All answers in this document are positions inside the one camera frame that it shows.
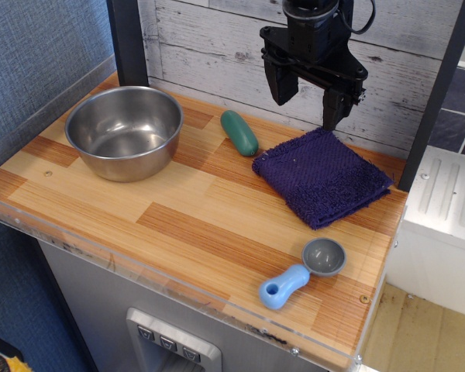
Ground white ribbed drainboard unit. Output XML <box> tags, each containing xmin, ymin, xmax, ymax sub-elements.
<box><xmin>386</xmin><ymin>146</ymin><xmax>465</xmax><ymax>315</ymax></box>

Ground silver toy dispenser panel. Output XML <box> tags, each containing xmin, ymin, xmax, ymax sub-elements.
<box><xmin>126</xmin><ymin>308</ymin><xmax>222</xmax><ymax>371</ymax></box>

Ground black right frame post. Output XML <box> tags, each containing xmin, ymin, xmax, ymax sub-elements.
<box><xmin>398</xmin><ymin>0</ymin><xmax>465</xmax><ymax>191</ymax></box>

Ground yellow black object corner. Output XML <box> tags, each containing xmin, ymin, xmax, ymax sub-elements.
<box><xmin>0</xmin><ymin>339</ymin><xmax>33</xmax><ymax>372</ymax></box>

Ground green toy cucumber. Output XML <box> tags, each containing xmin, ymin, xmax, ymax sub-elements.
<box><xmin>220</xmin><ymin>110</ymin><xmax>259</xmax><ymax>157</ymax></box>

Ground black frame post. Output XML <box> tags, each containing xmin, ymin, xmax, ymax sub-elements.
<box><xmin>398</xmin><ymin>0</ymin><xmax>465</xmax><ymax>191</ymax></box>
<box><xmin>106</xmin><ymin>0</ymin><xmax>149</xmax><ymax>87</ymax></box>

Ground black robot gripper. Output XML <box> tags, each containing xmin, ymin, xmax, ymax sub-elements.
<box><xmin>260</xmin><ymin>1</ymin><xmax>369</xmax><ymax>130</ymax></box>

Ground clear acrylic table edge guard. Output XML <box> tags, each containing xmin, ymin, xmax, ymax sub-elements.
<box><xmin>0</xmin><ymin>184</ymin><xmax>407</xmax><ymax>371</ymax></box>

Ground black left frame post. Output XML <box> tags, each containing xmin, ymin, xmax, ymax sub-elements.
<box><xmin>106</xmin><ymin>0</ymin><xmax>149</xmax><ymax>87</ymax></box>

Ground dark blue cloth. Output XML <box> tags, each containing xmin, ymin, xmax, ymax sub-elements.
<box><xmin>252</xmin><ymin>128</ymin><xmax>393</xmax><ymax>230</ymax></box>

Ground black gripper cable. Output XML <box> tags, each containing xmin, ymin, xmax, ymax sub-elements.
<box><xmin>335</xmin><ymin>0</ymin><xmax>377</xmax><ymax>35</ymax></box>

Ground blue handled grey scooper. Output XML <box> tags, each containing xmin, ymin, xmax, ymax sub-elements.
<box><xmin>259</xmin><ymin>238</ymin><xmax>346</xmax><ymax>310</ymax></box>

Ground stainless steel bowl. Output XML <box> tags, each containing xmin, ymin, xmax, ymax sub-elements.
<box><xmin>64</xmin><ymin>86</ymin><xmax>184</xmax><ymax>182</ymax></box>

